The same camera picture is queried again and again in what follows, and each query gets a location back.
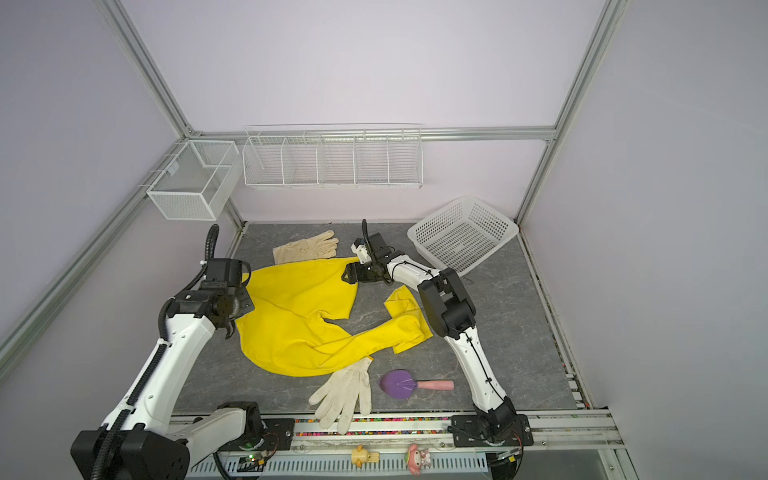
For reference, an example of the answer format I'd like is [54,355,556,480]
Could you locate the yellow trousers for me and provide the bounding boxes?
[236,258,433,377]

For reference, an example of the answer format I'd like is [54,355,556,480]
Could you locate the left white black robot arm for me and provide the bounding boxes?
[70,225,265,479]

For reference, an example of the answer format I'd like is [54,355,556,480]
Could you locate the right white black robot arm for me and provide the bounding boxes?
[342,220,525,445]

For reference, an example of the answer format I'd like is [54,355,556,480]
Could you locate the beige fabric glove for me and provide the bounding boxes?
[273,230,339,265]

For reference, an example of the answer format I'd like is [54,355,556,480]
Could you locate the white plastic laundry basket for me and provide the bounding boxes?
[407,195,519,276]

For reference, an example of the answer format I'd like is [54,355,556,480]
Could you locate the purple pink toy shovel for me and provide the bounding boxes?
[378,370,455,400]

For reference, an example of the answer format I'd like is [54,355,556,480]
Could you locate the white knit work glove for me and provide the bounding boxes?
[308,357,372,435]

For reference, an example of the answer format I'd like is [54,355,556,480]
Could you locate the yellow duck figurine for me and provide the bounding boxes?
[350,445,380,469]

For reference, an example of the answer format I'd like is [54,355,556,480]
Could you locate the pink white doll figurine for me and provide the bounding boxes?
[405,444,432,476]

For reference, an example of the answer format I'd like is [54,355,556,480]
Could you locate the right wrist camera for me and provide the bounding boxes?
[351,238,372,265]

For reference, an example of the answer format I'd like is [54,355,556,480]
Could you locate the white mesh wall box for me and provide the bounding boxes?
[147,140,243,221]

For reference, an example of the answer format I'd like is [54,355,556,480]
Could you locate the white wire wall shelf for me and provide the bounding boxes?
[241,123,424,189]

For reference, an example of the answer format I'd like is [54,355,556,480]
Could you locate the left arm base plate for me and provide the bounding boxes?
[237,418,296,452]

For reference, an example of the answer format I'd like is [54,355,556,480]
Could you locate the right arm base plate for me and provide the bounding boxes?
[447,414,534,448]

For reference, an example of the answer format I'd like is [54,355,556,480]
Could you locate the aluminium frame rail front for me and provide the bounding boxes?
[170,409,625,460]

